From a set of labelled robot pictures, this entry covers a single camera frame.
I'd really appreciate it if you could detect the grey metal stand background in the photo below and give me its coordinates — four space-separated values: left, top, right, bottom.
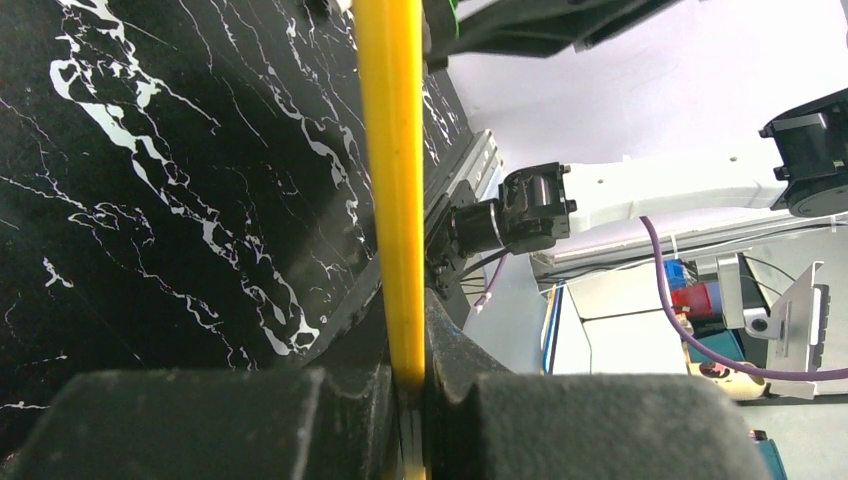
717 254 829 400

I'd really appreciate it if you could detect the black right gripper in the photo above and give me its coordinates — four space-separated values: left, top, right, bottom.
422 0 676 72

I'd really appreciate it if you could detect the green black whiteboard eraser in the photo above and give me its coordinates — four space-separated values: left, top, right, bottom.
447 0 460 39

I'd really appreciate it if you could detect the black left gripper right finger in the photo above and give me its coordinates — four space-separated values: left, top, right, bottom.
424 292 771 479

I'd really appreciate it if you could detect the orange framed whiteboard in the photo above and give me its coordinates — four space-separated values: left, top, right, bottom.
353 1 428 479

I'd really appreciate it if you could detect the blue red box clutter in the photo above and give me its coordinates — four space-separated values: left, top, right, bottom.
663 259 745 362

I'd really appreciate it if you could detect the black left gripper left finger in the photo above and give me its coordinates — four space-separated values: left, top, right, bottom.
7 312 397 479

